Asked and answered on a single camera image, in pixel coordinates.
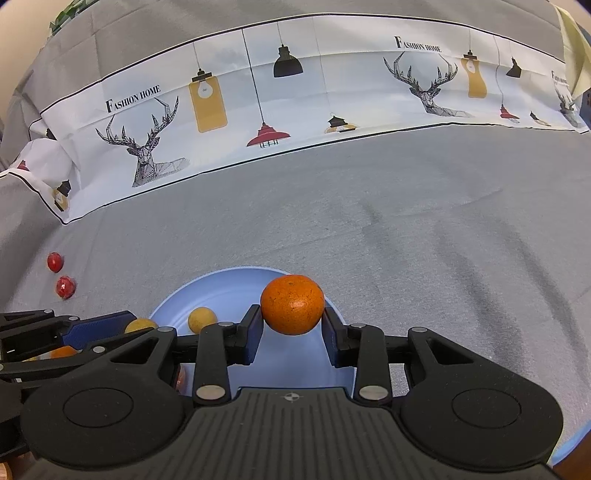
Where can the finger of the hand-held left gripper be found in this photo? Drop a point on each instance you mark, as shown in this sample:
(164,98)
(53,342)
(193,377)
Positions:
(51,365)
(97,327)

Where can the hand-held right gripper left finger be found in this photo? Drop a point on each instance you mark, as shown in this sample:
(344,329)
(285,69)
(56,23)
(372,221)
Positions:
(254,341)

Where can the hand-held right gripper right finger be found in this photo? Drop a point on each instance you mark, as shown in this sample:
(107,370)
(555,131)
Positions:
(328,341)

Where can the small orange fruit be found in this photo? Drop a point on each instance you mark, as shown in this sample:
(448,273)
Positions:
(63,352)

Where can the light blue plate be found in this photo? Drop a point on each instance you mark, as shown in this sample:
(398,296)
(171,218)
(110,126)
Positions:
(286,360)

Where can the orange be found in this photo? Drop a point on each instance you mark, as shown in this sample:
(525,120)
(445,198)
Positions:
(292,304)

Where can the yellow round fruit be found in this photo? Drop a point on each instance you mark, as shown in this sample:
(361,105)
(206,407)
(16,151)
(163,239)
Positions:
(202,320)
(141,325)

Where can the red round fruit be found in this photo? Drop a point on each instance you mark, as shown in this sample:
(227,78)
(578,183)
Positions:
(54,262)
(65,287)

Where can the red-orange fruit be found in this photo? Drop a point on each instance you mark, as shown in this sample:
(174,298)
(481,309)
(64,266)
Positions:
(181,379)

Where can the grey and white printed cloth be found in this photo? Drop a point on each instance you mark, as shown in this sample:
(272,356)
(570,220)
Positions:
(369,207)

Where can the green patterned cloth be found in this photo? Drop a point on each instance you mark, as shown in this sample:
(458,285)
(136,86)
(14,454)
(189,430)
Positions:
(69,16)

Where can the dark blue object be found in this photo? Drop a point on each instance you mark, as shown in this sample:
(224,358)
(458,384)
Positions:
(588,110)

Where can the pale yellow cloth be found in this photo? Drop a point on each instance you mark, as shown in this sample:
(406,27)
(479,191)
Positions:
(575,50)

